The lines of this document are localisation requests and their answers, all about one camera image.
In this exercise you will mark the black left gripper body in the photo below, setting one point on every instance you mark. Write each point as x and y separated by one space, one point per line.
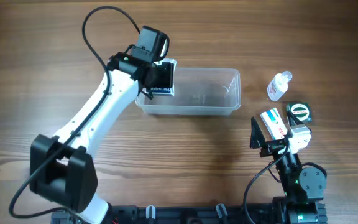
162 76

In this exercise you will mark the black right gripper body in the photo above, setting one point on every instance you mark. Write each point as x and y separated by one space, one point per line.
274 147

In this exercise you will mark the white dropper bottle clear cap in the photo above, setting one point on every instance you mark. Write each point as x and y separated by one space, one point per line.
279 85

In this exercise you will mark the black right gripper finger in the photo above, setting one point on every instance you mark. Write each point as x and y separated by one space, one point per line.
257 139
292 119

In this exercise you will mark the white Panadol caplets box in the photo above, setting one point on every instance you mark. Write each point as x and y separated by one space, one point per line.
274 123

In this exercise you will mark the white Hansaplast plaster box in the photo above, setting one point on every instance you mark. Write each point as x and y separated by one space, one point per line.
164 84

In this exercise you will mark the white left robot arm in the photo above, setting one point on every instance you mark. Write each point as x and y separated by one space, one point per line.
61 167

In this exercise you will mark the green balm box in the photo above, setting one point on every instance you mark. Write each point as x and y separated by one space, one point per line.
301 110

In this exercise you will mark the clear plastic container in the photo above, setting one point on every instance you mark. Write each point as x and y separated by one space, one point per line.
195 92

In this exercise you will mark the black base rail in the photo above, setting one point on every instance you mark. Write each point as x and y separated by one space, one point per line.
260 213

